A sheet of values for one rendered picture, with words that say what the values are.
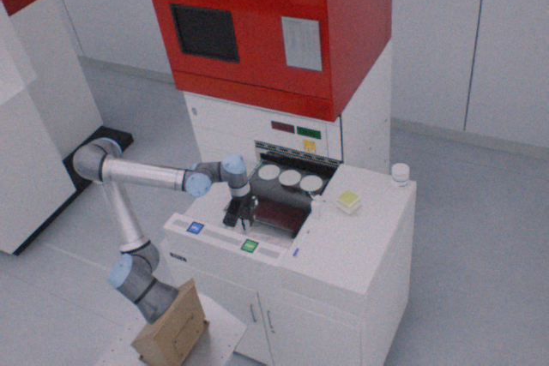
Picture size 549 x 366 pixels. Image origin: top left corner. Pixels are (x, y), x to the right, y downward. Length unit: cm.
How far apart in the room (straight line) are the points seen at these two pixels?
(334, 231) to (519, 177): 198
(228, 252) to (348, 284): 50
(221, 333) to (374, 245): 67
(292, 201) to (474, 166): 183
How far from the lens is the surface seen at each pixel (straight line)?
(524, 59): 372
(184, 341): 211
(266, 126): 257
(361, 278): 208
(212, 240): 228
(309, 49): 215
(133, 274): 198
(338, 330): 231
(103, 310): 347
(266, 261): 216
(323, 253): 216
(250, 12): 220
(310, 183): 251
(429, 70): 389
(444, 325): 314
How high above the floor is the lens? 264
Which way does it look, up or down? 41 degrees down
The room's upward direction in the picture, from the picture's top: 9 degrees counter-clockwise
